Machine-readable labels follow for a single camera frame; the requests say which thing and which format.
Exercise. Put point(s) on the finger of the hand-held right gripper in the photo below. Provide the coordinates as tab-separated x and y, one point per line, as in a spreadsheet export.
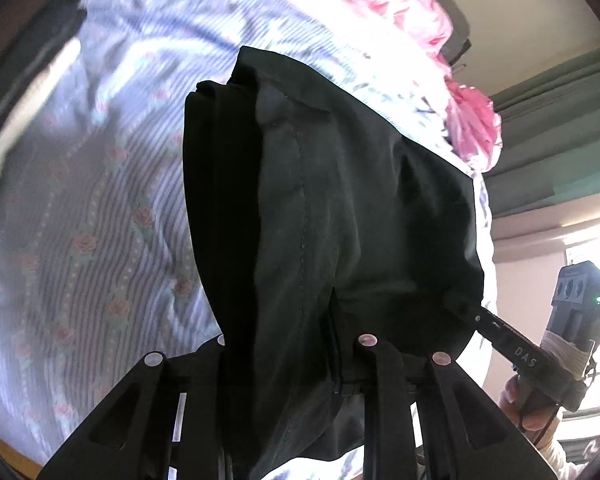
485	322

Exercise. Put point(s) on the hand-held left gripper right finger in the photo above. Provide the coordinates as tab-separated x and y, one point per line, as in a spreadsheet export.
405	400

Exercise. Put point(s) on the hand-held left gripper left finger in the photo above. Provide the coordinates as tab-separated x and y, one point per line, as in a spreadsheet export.
155	410

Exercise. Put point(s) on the black pants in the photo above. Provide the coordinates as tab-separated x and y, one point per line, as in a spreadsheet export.
355	210

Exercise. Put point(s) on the person's right forearm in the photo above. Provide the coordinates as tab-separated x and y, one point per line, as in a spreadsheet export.
560	460

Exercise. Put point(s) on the person's right hand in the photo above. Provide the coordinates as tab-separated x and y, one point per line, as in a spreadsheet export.
527	417

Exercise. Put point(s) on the green curtain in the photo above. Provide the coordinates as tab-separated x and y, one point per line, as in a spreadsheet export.
555	130

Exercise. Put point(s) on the blue striped floral bed sheet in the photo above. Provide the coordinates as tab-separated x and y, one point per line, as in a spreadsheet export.
80	235

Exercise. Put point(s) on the pink duvet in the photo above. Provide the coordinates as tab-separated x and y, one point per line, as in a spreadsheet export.
405	5

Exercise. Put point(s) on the white folded garment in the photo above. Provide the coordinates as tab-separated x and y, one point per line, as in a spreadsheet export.
25	105

